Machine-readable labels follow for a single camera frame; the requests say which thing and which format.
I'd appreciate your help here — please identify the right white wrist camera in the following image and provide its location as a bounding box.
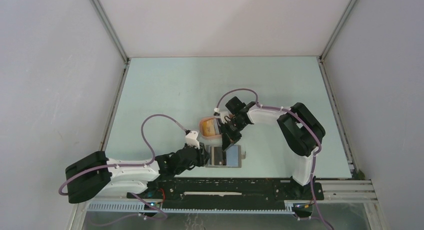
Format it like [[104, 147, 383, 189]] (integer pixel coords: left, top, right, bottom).
[[213, 108, 231, 124]]

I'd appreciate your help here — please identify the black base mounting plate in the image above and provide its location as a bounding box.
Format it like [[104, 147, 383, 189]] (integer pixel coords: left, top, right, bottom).
[[137, 177, 325, 211]]

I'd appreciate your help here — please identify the yellow credit card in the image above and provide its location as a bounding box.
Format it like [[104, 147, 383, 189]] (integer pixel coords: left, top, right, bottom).
[[202, 119, 216, 137]]

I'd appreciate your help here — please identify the aluminium frame rail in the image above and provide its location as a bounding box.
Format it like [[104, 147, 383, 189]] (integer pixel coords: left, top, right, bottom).
[[76, 179, 379, 204]]

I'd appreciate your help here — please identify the white cable duct strip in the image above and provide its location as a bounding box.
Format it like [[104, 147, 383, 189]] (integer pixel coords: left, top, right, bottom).
[[87, 201, 294, 214]]

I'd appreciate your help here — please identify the pink oval tray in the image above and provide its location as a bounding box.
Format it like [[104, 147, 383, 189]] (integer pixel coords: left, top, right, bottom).
[[199, 117, 222, 140]]

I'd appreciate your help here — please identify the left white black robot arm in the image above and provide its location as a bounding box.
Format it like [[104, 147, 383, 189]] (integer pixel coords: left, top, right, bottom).
[[59, 144, 210, 204]]

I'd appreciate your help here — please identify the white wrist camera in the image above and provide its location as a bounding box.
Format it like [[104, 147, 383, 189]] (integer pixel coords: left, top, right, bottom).
[[213, 108, 231, 124], [185, 130, 200, 149]]

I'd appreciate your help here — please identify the right controller board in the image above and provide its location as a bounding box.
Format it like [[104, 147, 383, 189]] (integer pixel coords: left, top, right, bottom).
[[292, 203, 314, 211]]

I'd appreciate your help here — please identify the grey card holder wallet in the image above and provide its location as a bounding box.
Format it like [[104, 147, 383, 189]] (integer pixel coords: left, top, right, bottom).
[[207, 145, 246, 168]]

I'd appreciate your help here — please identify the black credit card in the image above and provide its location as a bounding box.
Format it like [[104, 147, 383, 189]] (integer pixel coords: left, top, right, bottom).
[[210, 146, 226, 166]]

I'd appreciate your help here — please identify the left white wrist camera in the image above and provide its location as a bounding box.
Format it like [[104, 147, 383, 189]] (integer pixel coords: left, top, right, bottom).
[[185, 130, 200, 149]]

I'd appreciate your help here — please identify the left controller board red led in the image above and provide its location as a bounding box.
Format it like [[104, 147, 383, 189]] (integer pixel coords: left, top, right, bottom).
[[143, 202, 161, 210]]

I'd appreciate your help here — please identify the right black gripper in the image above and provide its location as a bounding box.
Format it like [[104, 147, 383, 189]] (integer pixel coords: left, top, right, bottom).
[[218, 118, 247, 152]]

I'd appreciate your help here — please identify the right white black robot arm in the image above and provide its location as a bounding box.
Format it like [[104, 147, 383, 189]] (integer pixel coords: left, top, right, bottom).
[[214, 97, 326, 199]]

